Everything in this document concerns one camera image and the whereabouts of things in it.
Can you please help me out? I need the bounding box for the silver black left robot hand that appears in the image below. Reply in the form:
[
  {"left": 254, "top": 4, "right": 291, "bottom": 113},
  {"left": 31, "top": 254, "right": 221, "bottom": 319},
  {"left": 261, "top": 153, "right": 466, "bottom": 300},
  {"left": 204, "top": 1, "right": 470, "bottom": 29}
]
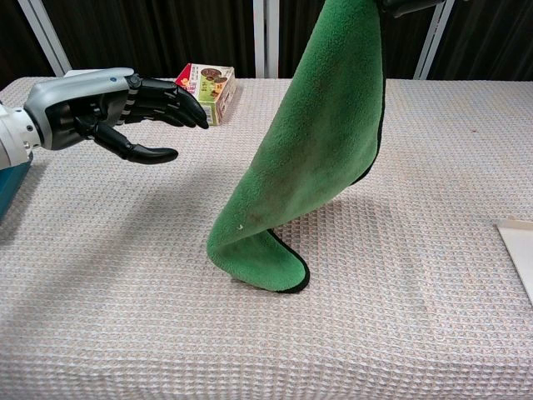
[{"left": 23, "top": 67, "right": 210, "bottom": 165}]

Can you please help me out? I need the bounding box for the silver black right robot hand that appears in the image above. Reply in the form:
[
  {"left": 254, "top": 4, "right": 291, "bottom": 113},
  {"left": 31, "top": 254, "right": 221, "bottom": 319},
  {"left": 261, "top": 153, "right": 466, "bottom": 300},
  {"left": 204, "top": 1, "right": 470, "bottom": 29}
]
[{"left": 376, "top": 0, "right": 446, "bottom": 18}]

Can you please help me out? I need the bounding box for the green and grey cloth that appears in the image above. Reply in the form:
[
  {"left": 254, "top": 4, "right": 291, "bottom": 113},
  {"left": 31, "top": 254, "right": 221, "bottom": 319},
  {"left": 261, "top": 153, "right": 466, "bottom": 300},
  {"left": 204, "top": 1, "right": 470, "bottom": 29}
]
[{"left": 206, "top": 0, "right": 386, "bottom": 294}]

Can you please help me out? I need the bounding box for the white paper sheet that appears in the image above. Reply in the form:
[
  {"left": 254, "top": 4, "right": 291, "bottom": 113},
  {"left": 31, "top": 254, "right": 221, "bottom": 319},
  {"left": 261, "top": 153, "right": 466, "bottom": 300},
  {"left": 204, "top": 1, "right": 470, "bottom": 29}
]
[{"left": 495, "top": 217, "right": 533, "bottom": 308}]

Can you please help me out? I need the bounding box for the dark pleated curtain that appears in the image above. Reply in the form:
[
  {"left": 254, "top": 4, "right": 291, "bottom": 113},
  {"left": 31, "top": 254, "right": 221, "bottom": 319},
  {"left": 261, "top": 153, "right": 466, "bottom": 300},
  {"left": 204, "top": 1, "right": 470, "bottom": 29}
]
[{"left": 0, "top": 0, "right": 533, "bottom": 91}]

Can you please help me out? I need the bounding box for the red green snack box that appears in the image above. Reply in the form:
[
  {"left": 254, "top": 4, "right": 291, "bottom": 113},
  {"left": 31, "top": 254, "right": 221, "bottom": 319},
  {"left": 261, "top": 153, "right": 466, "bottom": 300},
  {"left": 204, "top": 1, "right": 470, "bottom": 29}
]
[{"left": 174, "top": 62, "right": 237, "bottom": 127}]

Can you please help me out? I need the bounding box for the beige woven tablecloth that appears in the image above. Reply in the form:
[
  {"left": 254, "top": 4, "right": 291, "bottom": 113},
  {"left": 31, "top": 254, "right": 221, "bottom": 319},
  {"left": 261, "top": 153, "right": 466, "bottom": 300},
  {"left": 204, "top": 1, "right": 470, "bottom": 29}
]
[{"left": 0, "top": 77, "right": 533, "bottom": 400}]

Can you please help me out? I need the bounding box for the white slanted frame post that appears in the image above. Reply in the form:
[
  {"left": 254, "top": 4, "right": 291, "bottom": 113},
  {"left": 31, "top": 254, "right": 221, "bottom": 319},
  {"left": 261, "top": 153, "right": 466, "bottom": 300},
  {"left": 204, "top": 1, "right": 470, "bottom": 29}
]
[
  {"left": 413, "top": 0, "right": 455, "bottom": 80},
  {"left": 17, "top": 0, "right": 72, "bottom": 78}
]

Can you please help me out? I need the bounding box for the white upright frame post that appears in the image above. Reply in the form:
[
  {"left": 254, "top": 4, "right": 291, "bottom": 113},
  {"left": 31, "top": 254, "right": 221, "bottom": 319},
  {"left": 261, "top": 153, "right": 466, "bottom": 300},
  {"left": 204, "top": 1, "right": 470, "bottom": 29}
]
[
  {"left": 266, "top": 0, "right": 281, "bottom": 79},
  {"left": 252, "top": 0, "right": 267, "bottom": 79}
]

